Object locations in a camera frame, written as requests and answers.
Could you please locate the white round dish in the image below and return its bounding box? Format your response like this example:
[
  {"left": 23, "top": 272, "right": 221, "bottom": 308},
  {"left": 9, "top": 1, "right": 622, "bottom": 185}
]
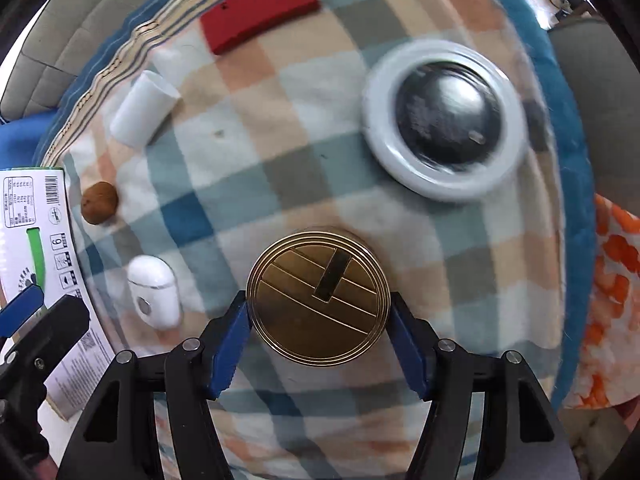
[{"left": 361, "top": 38, "right": 529, "bottom": 204}]

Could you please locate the red rectangular block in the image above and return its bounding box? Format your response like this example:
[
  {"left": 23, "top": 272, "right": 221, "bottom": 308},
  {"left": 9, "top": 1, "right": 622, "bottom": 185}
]
[{"left": 200, "top": 0, "right": 322, "bottom": 56}]

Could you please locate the round gold tin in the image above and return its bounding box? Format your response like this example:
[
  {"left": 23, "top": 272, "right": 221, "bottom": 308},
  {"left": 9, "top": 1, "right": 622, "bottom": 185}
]
[{"left": 246, "top": 230, "right": 391, "bottom": 367}]

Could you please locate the white green printed carton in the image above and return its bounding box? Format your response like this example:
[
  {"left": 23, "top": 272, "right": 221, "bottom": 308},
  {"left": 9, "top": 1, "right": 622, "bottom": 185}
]
[{"left": 0, "top": 166, "right": 116, "bottom": 421}]

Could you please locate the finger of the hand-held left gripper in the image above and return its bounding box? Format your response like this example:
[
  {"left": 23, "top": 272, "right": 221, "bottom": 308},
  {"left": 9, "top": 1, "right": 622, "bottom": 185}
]
[{"left": 0, "top": 284, "right": 92, "bottom": 461}]

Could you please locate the checkered blanket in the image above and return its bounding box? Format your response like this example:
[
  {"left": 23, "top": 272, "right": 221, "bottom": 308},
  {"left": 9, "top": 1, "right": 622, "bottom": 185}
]
[{"left": 33, "top": 0, "right": 598, "bottom": 480}]

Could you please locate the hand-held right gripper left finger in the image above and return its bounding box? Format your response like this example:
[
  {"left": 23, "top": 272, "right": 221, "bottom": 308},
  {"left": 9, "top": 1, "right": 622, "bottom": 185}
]
[{"left": 58, "top": 292, "right": 251, "bottom": 480}]

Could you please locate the orange white patterned cloth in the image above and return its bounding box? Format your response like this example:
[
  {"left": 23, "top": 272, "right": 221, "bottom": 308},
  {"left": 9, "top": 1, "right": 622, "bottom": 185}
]
[{"left": 560, "top": 193, "right": 640, "bottom": 411}]

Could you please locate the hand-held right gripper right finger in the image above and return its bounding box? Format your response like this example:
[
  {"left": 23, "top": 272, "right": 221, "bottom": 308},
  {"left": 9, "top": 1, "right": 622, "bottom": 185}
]
[{"left": 390, "top": 292, "right": 571, "bottom": 480}]

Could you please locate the white earbud case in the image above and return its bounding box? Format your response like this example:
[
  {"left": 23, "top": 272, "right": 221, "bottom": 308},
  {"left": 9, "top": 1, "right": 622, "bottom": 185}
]
[{"left": 127, "top": 255, "right": 182, "bottom": 331}]

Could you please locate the blue cushion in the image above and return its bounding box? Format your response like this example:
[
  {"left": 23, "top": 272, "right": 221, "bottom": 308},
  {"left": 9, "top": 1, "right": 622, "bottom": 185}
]
[{"left": 0, "top": 113, "right": 56, "bottom": 171}]

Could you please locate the white cylinder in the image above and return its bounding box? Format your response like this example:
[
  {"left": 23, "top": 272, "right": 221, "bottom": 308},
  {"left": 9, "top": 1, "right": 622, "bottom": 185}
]
[{"left": 110, "top": 71, "right": 181, "bottom": 147}]

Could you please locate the brown round ball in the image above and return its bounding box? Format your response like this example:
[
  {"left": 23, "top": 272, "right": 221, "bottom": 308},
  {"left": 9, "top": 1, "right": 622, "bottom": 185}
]
[{"left": 81, "top": 182, "right": 120, "bottom": 226}]

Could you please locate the grey sofa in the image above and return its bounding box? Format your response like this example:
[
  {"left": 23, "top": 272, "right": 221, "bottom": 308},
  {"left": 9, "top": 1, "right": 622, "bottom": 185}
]
[{"left": 0, "top": 0, "right": 176, "bottom": 124}]

